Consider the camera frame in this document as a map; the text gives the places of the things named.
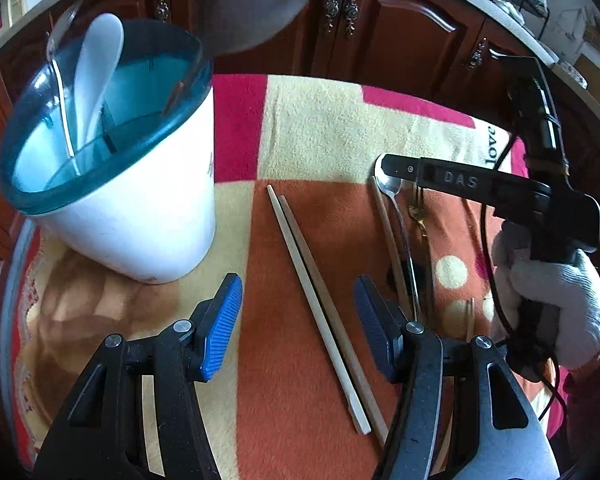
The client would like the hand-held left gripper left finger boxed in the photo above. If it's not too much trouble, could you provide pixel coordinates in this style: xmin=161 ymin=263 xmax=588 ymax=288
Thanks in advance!
xmin=35 ymin=273 xmax=243 ymax=480

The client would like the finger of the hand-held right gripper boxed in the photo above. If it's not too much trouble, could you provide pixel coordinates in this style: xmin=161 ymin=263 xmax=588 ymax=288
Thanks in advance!
xmin=377 ymin=155 xmax=487 ymax=202

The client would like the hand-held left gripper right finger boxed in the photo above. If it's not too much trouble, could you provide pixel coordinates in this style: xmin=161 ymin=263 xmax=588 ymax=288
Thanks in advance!
xmin=355 ymin=275 xmax=561 ymax=480

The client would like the metal fork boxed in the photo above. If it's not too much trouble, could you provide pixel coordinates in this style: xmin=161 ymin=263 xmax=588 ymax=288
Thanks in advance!
xmin=406 ymin=182 xmax=437 ymax=328

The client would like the metal spoon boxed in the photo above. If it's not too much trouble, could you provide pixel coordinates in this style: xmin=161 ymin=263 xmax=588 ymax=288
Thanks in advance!
xmin=45 ymin=0 xmax=83 ymax=158
xmin=374 ymin=157 xmax=423 ymax=321

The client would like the wooden chopstick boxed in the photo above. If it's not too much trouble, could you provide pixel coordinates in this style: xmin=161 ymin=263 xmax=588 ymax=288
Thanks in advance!
xmin=464 ymin=297 xmax=477 ymax=343
xmin=278 ymin=194 xmax=390 ymax=450
xmin=266 ymin=185 xmax=372 ymax=435
xmin=164 ymin=79 xmax=185 ymax=115
xmin=374 ymin=186 xmax=413 ymax=312

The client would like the white utensil holder teal rim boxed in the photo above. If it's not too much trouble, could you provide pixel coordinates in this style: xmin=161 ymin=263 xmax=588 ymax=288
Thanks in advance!
xmin=0 ymin=19 xmax=217 ymax=285

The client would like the person's right forearm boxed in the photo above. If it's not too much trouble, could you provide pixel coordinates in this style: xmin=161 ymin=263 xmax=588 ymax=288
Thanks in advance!
xmin=545 ymin=330 xmax=600 ymax=461

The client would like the person's right hand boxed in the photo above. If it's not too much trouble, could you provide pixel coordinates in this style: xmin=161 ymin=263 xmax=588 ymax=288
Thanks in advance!
xmin=491 ymin=224 xmax=600 ymax=372

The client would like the printed checkered blanket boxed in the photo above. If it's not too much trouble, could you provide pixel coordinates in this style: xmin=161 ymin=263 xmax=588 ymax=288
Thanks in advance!
xmin=10 ymin=74 xmax=581 ymax=480

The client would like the grey round blurred object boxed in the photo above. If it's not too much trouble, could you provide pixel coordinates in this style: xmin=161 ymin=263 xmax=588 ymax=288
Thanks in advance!
xmin=198 ymin=0 xmax=317 ymax=56

